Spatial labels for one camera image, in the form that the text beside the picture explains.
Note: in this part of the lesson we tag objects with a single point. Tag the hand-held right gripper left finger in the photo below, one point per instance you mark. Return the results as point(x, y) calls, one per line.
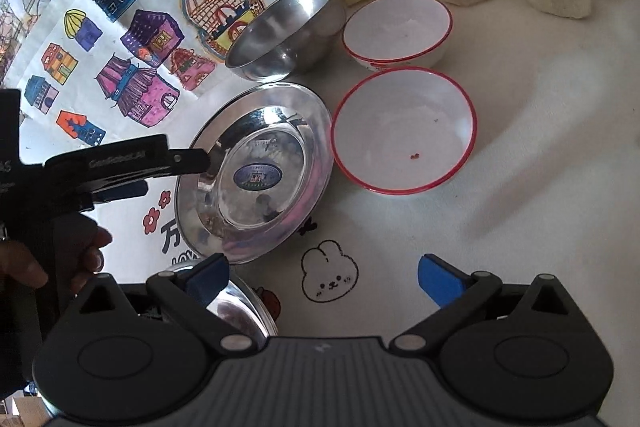
point(207, 279)

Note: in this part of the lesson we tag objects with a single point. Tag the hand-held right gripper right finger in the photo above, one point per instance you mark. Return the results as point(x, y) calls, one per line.
point(440, 279)

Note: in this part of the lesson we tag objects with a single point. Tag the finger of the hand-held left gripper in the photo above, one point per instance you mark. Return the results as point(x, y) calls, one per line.
point(125, 157)
point(127, 192)

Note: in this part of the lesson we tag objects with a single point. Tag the labelled stainless steel plate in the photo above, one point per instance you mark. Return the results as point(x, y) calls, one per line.
point(260, 177)

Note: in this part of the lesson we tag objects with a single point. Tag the large white red-rimmed bowl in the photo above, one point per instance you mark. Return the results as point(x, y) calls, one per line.
point(405, 132)

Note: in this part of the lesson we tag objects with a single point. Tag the black red-rimmed dish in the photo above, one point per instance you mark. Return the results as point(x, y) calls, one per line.
point(285, 27)

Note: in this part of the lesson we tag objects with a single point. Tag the person's left hand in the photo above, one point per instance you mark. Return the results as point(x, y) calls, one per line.
point(95, 249)

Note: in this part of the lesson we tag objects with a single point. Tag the coloured houses drawing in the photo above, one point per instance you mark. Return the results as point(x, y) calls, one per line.
point(150, 37)

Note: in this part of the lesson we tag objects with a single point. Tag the white printed table cloth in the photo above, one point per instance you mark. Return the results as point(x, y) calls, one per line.
point(540, 157)

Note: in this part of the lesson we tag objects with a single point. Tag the small white red-rimmed bowl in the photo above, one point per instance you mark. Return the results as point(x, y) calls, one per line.
point(395, 27)

